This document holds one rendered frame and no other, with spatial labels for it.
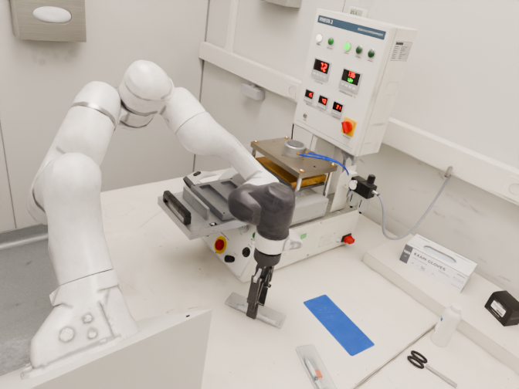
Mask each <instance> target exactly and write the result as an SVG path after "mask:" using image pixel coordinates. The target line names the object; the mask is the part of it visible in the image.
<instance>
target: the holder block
mask: <svg viewBox="0 0 519 389"><path fill-rule="evenodd" d="M240 185H241V184H240V183H238V182H237V181H236V180H234V179H233V178H226V179H222V180H217V181H210V182H205V183H201V184H193V185H191V191H192V192H193V193H194V194H195V195H196V196H197V197H198V198H199V199H200V200H201V201H202V202H203V203H204V204H205V205H206V206H208V207H209V208H210V211H211V212H212V213H213V214H215V215H216V216H217V217H218V218H219V219H220V220H221V221H222V222H224V221H227V220H230V219H234V217H233V216H232V215H230V213H229V209H228V205H227V200H228V196H229V194H230V193H231V191H233V190H235V189H236V188H238V187H239V186H240Z"/></svg>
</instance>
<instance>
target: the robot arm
mask: <svg viewBox="0 0 519 389"><path fill-rule="evenodd" d="M155 114H160V115H162V116H163V118H164V119H165V122H166V124H167V125H168V127H169V129H170V130H171V132H172V133H173V134H174V135H175V136H176V137H177V138H178V140H179V142H180V143H181V145H182V146H183V147H184V148H185V149H186V150H187V151H188V152H191V153H193V154H197V155H204V156H212V157H220V158H222V159H225V160H227V161H228V162H229V163H230V164H231V165H232V166H233V167H234V168H235V169H236V170H237V171H238V172H239V173H240V174H241V176H242V177H243V178H244V179H245V180H246V183H244V184H243V185H240V186H239V187H238V188H236V189H235V190H233V191H231V193H230V194H229V196H228V200H227V205H228V209H229V213H230V215H232V216H233V217H234V218H235V219H236V220H237V221H240V222H243V223H246V224H248V225H255V226H256V232H255V237H254V241H251V245H255V249H254V253H253V258H254V259H255V260H256V262H257V263H258V264H257V265H256V272H255V275H252V276H251V283H250V288H249V294H248V297H247V298H246V299H247V301H246V302H247V303H248V307H247V311H246V316H248V317H250V318H252V319H254V320H255V319H256V315H257V311H258V308H259V304H260V303H261V304H263V305H265V302H266V295H267V292H268V288H267V287H269V288H270V287H271V286H272V285H271V284H270V282H271V281H272V277H273V270H274V266H275V265H277V264H278V263H279V262H280V258H281V255H282V252H283V251H289V250H292V249H300V248H302V247H303V242H302V241H301V239H300V237H299V236H298V235H297V233H296V232H295V231H294V230H293V229H289V227H290V224H291V223H292V220H293V213H294V209H295V195H294V193H293V190H292V189H291V188H289V187H288V186H287V185H285V184H283V183H281V182H279V180H278V179H277V178H276V177H274V176H273V175H272V174H271V173H270V172H268V171H267V170H265V169H264V168H263V167H262V166H261V165H260V163H259V162H258V161H257V160H256V159H255V158H254V157H253V156H252V155H251V154H250V153H249V152H248V150H247V149H245V147H244V146H243V145H241V143H240V142H238V140H237V139H236V138H235V137H234V136H233V135H232V134H231V133H229V132H228V131H227V130H225V129H224V128H223V127H221V126H220V125H219V124H218V123H216V122H215V121H214V119H213V118H212V116H211V115H210V114H209V113H207V112H206V111H205V109H204V108H203V106H202V105H201V104H200V102H199V101H198V100H197V99H196V98H195V97H194V96H193V95H192V94H191V93H190V92H189V91H188V90H187V89H185V88H182V87H176V88H174V85H173V82H172V80H171V79H170V78H169V77H168V76H167V73H166V72H165V71H164V70H163V69H162V68H161V67H159V66H158V65H156V64H155V63H153V62H150V61H147V60H143V59H142V60H138V61H134V62H133V63H132V64H131V65H130V66H129V67H128V69H127V71H126V73H125V74H124V78H123V79H122V81H121V84H120V86H119V87H118V88H117V89H115V88H113V87H112V86H110V85H109V84H107V83H104V82H98V81H93V82H91V83H88V84H87V85H85V86H84V88H82V90H81V91H80V92H79V93H78V94H77V95H76V98H75V99H74V101H73V103H72V105H71V107H70V108H69V110H68V112H67V113H66V116H65V117H64V120H63V122H62V124H61V126H60V128H59V130H58V133H57V135H56V137H55V139H54V141H53V143H52V145H51V147H50V149H49V151H48V153H47V155H46V157H45V159H44V161H43V163H42V165H41V166H40V168H39V170H38V172H37V174H36V176H35V178H34V180H33V182H32V184H31V186H30V188H29V191H28V193H27V198H26V208H27V210H28V213H29V214H30V216H31V217H32V218H33V219H34V220H35V221H36V222H39V223H41V224H44V225H48V233H49V245H48V251H49V256H50V259H51V262H52V265H53V270H54V273H55V277H56V281H57V284H58V288H57V289H56V290H55V291H54V292H52V293H51V294H50V295H49V298H50V300H51V303H52V306H54V309H53V310H52V312H51V313H50V314H49V315H48V317H47V318H46V320H45V321H44V322H43V324H42V325H41V327H40V328H39V329H38V330H37V331H36V333H35V335H34V336H33V337H32V339H31V342H30V348H29V358H30V363H28V364H26V368H25V369H23V372H22V373H21V374H20V376H21V380H25V379H30V378H32V377H35V376H38V375H40V374H44V373H45V372H48V371H50V370H53V369H56V368H58V367H61V366H63V365H66V364H69V363H72V362H74V361H76V360H79V359H81V358H84V357H87V356H89V355H91V354H94V353H97V352H99V351H102V350H105V349H107V348H109V347H112V346H115V345H117V344H118V343H119V342H121V341H123V340H125V339H127V338H128V337H131V336H133V335H134V334H136V333H137V332H139V331H140V330H141V328H140V327H139V326H138V324H137V323H136V321H135V320H134V318H133V317H132V315H131V313H130V310H129V309H128V306H127V303H126V301H125V299H124V296H123V288H122V285H121V283H120V278H119V275H118V273H117V270H116V269H114V268H113V265H112V262H111V258H110V253H109V250H108V247H107V241H106V239H105V235H104V232H103V217H102V208H101V200H100V187H101V171H100V168H99V166H100V165H101V163H102V161H103V158H104V155H105V153H106V151H107V148H108V145H109V143H110V140H111V138H112V135H113V133H114V131H115V130H116V127H121V128H122V129H125V130H130V131H139V130H143V129H144V128H145V127H146V126H147V125H148V124H149V123H150V122H151V121H152V120H153V116H154V115H155Z"/></svg>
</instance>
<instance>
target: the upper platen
mask: <svg viewBox="0 0 519 389"><path fill-rule="evenodd" d="M255 159H256V160H257V161H258V162H260V163H261V164H262V165H263V166H265V167H267V168H268V169H270V170H271V171H272V172H273V173H275V174H277V175H278V176H280V177H281V178H282V179H284V180H285V181H287V182H288V183H290V184H291V185H293V188H292V189H294V188H295V186H296V183H297V178H296V177H295V176H293V175H292V174H291V173H289V172H288V171H286V170H284V169H283V168H282V167H280V166H279V165H277V164H275V163H274V162H272V161H271V160H270V159H269V158H267V157H256V158H255ZM326 177H327V175H326V174H319V175H314V176H311V177H307V178H302V181H301V185H300V190H306V189H309V188H315V187H319V186H322V185H324V181H325V180H326Z"/></svg>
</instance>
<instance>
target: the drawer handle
mask: <svg viewBox="0 0 519 389"><path fill-rule="evenodd" d="M163 202H164V203H165V202H169V203H170V204H171V206H172V207H173V208H174V209H175V210H176V211H177V212H178V213H179V214H180V215H181V216H182V217H183V219H184V221H183V224H184V225H190V224H191V220H192V217H191V212H190V211H189V210H188V209H187V208H186V207H185V206H184V205H183V204H182V203H181V202H180V201H179V200H178V199H177V198H176V197H175V196H174V195H173V194H172V193H171V192H170V191H169V190H167V191H164V194H163Z"/></svg>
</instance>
